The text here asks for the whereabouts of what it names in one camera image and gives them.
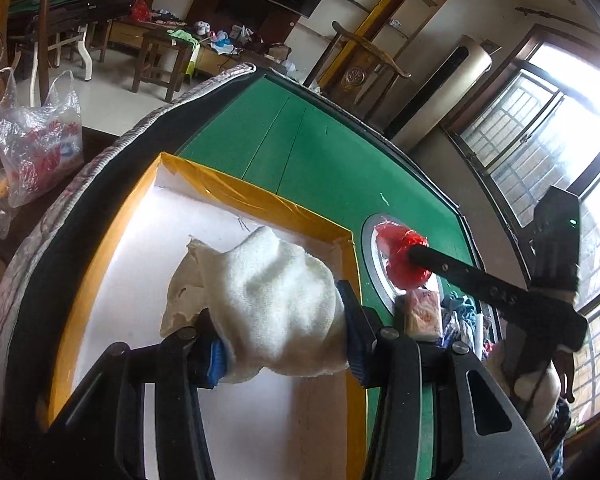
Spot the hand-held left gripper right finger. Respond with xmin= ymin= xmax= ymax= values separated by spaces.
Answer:
xmin=334 ymin=280 xmax=553 ymax=480

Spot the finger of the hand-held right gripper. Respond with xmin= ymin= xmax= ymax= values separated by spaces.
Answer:
xmin=407 ymin=244 xmax=536 ymax=313

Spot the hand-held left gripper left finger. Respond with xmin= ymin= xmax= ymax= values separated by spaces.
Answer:
xmin=30 ymin=309 xmax=231 ymax=480

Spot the pink tissue packet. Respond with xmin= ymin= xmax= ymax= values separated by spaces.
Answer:
xmin=395 ymin=287 xmax=443 ymax=343

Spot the white cloth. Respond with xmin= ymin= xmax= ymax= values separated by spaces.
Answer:
xmin=159 ymin=225 xmax=353 ymax=385

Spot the white box with yellow edge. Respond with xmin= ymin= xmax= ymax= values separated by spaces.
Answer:
xmin=47 ymin=151 xmax=368 ymax=480

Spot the blue cloth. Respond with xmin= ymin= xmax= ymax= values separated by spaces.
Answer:
xmin=440 ymin=294 xmax=501 ymax=361

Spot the barred window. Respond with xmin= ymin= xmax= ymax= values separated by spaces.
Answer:
xmin=442 ymin=25 xmax=600 ymax=426

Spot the white standing air conditioner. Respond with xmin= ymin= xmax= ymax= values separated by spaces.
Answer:
xmin=390 ymin=35 xmax=493 ymax=151

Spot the patterned quilted cushion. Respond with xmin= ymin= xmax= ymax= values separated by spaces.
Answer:
xmin=0 ymin=62 xmax=258 ymax=441

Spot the yellow wooden pillar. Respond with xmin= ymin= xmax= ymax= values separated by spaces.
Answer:
xmin=325 ymin=0 xmax=438 ymax=91

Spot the clear plastic bag red print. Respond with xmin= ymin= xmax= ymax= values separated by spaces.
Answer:
xmin=0 ymin=67 xmax=85 ymax=208

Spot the light green cloth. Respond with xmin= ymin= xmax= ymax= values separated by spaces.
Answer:
xmin=167 ymin=27 xmax=203 ymax=78

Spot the small dark wooden table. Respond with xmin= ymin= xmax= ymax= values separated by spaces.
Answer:
xmin=132 ymin=27 xmax=201 ymax=103

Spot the low wooden cabinet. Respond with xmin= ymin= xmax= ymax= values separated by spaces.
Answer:
xmin=107 ymin=15 xmax=293 ymax=81

